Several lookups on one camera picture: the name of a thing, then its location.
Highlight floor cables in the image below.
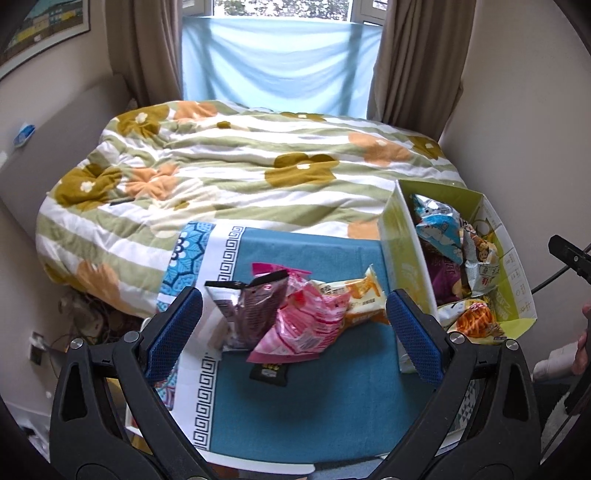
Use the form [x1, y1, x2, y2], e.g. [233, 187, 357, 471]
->
[59, 294, 140, 348]

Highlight window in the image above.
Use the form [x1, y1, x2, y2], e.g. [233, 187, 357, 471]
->
[203, 0, 394, 24]

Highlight teal patterned table mat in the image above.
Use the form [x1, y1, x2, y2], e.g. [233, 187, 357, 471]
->
[154, 221, 482, 463]

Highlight light blue window cloth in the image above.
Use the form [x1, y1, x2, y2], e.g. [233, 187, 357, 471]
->
[180, 16, 383, 116]

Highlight white fluffy rug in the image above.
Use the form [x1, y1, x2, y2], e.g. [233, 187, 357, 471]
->
[539, 383, 583, 462]

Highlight floral striped blanket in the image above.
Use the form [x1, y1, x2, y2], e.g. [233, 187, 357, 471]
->
[36, 99, 468, 320]

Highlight purple snack packet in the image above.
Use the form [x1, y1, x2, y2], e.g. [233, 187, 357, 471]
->
[424, 251, 472, 306]

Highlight silver brown snack packet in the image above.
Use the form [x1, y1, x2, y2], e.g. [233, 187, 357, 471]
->
[410, 193, 458, 218]

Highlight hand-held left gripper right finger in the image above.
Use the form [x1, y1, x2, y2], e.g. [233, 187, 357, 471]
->
[369, 288, 543, 480]

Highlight grey bed headboard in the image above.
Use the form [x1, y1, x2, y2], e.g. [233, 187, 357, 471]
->
[0, 74, 137, 209]

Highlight yellow white snack packet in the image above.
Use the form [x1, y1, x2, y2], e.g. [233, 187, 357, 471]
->
[462, 220, 500, 294]

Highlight pink snack packet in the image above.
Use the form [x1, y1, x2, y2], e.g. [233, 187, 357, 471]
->
[246, 262, 347, 366]

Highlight light blue snack packet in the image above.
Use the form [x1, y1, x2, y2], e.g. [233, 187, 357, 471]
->
[415, 213, 465, 264]

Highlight orange striped snack packet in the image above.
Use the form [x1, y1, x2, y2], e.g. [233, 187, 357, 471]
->
[438, 297, 505, 345]

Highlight small blue white object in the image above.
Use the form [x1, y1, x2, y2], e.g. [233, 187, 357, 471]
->
[13, 122, 37, 148]

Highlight orange white bread packet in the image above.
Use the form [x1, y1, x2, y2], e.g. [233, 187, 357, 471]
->
[308, 265, 389, 327]

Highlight small black snack packet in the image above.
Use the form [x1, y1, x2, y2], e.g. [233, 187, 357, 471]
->
[249, 362, 290, 385]

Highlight black floor lamp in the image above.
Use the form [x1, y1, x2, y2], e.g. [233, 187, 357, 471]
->
[530, 234, 591, 294]

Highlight brown curtain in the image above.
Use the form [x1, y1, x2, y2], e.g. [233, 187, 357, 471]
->
[105, 0, 184, 105]
[366, 0, 476, 140]

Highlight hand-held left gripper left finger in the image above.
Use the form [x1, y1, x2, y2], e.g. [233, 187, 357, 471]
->
[48, 286, 208, 480]

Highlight wall socket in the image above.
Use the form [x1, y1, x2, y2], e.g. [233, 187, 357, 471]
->
[28, 329, 47, 363]

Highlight dark maroon snack packet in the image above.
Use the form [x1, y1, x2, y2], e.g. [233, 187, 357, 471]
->
[205, 270, 290, 350]

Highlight framed wall poster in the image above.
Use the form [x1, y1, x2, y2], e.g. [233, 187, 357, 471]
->
[0, 0, 91, 82]

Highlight person's right hand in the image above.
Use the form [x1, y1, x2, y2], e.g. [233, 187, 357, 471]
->
[573, 304, 591, 376]

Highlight green cardboard box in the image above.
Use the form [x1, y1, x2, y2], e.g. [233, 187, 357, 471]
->
[378, 179, 539, 375]

